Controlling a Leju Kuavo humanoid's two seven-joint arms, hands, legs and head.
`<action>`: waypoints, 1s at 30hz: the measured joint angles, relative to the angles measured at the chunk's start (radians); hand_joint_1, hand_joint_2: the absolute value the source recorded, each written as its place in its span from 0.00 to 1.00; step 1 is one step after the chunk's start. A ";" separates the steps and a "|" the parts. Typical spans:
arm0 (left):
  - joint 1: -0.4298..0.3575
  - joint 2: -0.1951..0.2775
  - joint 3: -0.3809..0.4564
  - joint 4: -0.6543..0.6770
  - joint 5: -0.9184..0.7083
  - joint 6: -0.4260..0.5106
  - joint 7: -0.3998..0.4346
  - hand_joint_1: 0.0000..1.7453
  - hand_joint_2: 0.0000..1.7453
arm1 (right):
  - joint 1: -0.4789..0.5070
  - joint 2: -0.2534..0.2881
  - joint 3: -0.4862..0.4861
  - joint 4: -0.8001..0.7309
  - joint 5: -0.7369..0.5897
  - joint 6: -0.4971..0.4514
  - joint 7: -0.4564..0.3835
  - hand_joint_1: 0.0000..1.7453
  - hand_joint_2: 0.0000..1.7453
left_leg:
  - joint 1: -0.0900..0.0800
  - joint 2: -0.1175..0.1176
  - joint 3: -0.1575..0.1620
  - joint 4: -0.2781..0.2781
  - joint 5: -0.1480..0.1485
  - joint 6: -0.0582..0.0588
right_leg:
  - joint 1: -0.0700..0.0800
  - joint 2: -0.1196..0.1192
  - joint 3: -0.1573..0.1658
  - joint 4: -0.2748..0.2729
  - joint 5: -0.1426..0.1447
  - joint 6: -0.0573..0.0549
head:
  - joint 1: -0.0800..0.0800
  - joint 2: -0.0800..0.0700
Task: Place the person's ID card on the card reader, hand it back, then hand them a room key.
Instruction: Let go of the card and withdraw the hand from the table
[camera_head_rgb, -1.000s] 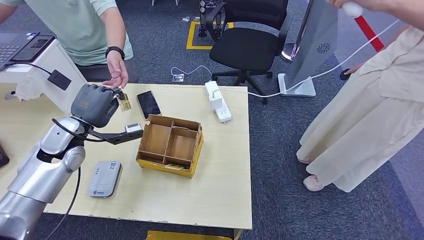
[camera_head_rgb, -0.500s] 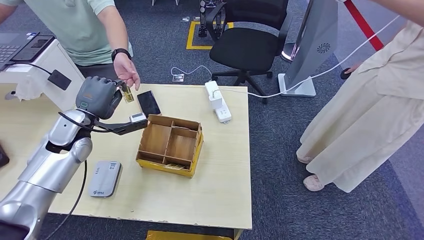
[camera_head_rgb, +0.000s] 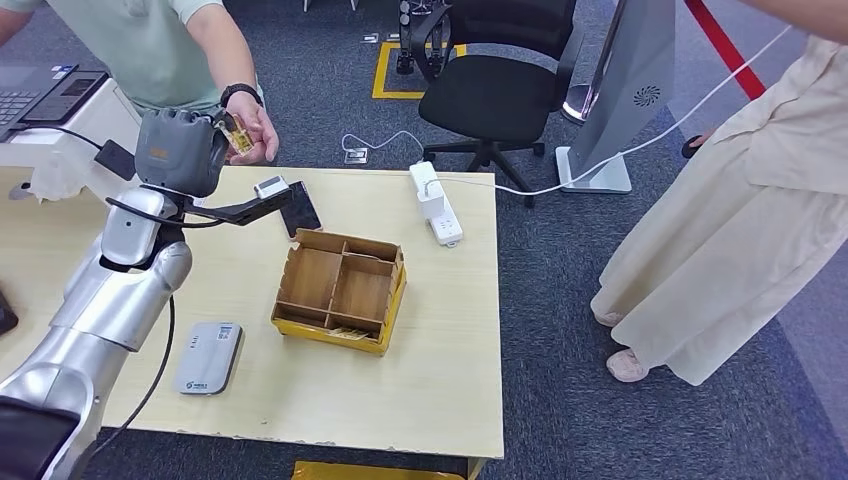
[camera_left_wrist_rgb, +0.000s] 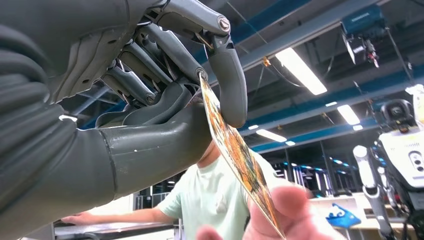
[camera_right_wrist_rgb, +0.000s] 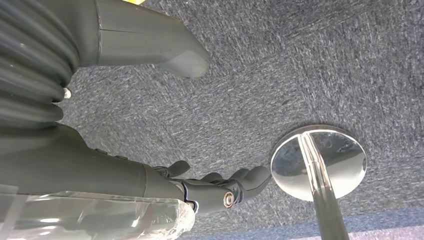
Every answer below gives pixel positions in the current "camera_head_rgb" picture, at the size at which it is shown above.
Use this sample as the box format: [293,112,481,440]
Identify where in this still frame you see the person's left hand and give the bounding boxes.
[225,91,281,166]

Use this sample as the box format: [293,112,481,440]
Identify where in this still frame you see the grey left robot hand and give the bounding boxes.
[134,107,234,200]

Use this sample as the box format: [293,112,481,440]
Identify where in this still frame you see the long white charging cable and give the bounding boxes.
[430,25,793,198]

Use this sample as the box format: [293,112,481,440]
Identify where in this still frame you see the person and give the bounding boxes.
[589,0,848,388]
[0,0,281,166]

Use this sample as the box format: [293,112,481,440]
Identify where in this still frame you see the grey white card reader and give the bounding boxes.
[172,321,245,397]

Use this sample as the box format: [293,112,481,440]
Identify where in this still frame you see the black wristwatch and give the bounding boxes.
[219,82,265,109]

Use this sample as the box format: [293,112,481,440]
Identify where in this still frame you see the small black adapter box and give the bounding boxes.
[93,139,138,182]

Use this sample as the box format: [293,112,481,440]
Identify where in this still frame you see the white desk riser shelf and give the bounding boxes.
[0,79,144,203]

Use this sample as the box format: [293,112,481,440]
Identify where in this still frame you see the black smartphone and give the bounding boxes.
[278,180,324,240]

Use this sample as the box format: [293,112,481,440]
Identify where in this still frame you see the crumpled white tissue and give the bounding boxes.
[27,158,94,202]

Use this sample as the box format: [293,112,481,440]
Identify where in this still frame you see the black tablet device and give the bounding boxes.
[19,70,109,125]

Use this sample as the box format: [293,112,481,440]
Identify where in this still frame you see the wooden compartment box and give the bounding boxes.
[270,228,409,358]

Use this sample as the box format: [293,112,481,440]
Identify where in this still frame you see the black machine legs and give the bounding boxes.
[394,0,454,75]

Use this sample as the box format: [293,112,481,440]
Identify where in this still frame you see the dark laptop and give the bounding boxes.
[0,64,79,142]

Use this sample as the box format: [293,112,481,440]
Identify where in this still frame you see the white charger plug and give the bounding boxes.
[418,177,448,221]

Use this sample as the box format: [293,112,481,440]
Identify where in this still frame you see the white power strip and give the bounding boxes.
[408,160,465,248]

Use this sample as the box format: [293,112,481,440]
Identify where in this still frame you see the black office chair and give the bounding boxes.
[410,0,586,210]

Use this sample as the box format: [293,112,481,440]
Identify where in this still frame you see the yellow box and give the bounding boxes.
[291,460,468,480]

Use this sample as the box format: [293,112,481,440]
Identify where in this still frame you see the grey kiosk stand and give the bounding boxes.
[553,0,677,195]

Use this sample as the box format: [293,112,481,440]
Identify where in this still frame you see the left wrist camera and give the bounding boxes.
[182,175,296,228]

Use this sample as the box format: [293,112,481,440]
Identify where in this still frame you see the thin black adapter cable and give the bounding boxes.
[23,124,104,150]

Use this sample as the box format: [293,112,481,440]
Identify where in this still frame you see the short white floor cable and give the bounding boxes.
[340,130,425,164]

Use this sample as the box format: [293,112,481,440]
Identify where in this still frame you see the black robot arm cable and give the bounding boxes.
[89,195,227,458]

